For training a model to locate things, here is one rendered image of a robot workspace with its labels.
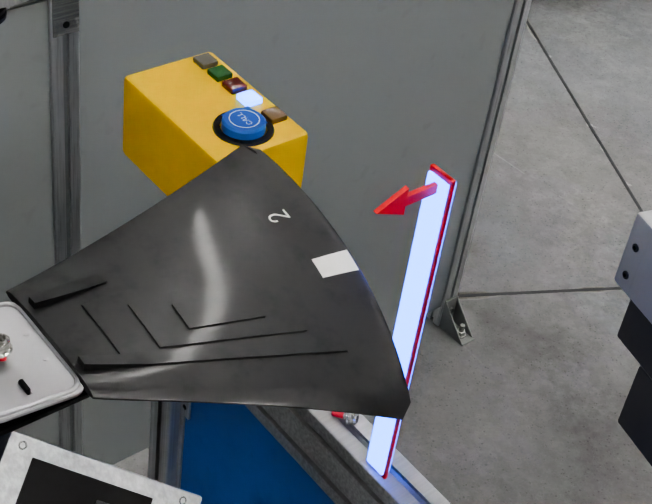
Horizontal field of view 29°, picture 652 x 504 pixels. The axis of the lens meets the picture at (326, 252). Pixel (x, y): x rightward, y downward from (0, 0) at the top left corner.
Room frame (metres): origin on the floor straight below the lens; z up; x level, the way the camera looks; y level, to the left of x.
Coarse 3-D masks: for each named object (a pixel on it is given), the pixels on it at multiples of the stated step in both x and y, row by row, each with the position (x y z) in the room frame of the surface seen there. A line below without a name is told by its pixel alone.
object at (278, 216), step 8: (272, 208) 0.68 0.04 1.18; (280, 208) 0.68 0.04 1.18; (288, 208) 0.69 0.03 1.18; (264, 216) 0.67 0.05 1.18; (272, 216) 0.67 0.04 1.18; (280, 216) 0.68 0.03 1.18; (288, 216) 0.68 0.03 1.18; (296, 216) 0.68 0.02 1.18; (264, 224) 0.67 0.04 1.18; (272, 224) 0.67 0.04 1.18; (280, 224) 0.67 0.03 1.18; (288, 224) 0.67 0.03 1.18; (272, 232) 0.66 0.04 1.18
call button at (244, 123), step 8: (232, 112) 0.93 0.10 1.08; (240, 112) 0.94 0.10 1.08; (248, 112) 0.94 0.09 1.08; (256, 112) 0.94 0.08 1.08; (224, 120) 0.92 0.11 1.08; (232, 120) 0.92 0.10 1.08; (240, 120) 0.92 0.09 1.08; (248, 120) 0.93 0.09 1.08; (256, 120) 0.93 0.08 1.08; (264, 120) 0.93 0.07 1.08; (224, 128) 0.91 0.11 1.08; (232, 128) 0.91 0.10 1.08; (240, 128) 0.91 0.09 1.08; (248, 128) 0.91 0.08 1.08; (256, 128) 0.92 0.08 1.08; (264, 128) 0.92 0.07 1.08; (232, 136) 0.91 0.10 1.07; (240, 136) 0.91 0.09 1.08; (248, 136) 0.91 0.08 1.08; (256, 136) 0.91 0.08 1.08
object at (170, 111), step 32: (192, 64) 1.02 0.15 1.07; (224, 64) 1.03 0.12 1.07; (128, 96) 0.97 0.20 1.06; (160, 96) 0.96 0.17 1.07; (192, 96) 0.96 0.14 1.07; (224, 96) 0.97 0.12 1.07; (128, 128) 0.97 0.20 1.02; (160, 128) 0.93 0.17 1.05; (192, 128) 0.91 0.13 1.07; (288, 128) 0.94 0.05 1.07; (160, 160) 0.93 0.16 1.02; (192, 160) 0.90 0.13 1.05; (288, 160) 0.92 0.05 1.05
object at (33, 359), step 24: (0, 312) 0.54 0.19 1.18; (24, 312) 0.54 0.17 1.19; (24, 336) 0.52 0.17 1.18; (24, 360) 0.50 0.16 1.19; (48, 360) 0.50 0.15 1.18; (0, 384) 0.48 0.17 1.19; (48, 384) 0.48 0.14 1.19; (72, 384) 0.49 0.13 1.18; (0, 408) 0.46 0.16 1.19; (24, 408) 0.46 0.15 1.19
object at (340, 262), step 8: (328, 256) 0.66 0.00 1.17; (336, 256) 0.66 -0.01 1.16; (344, 256) 0.66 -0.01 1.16; (320, 264) 0.65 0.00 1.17; (328, 264) 0.65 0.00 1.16; (336, 264) 0.65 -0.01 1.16; (344, 264) 0.66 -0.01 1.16; (352, 264) 0.66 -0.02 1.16; (320, 272) 0.64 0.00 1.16; (328, 272) 0.64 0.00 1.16; (336, 272) 0.65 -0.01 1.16; (344, 272) 0.65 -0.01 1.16
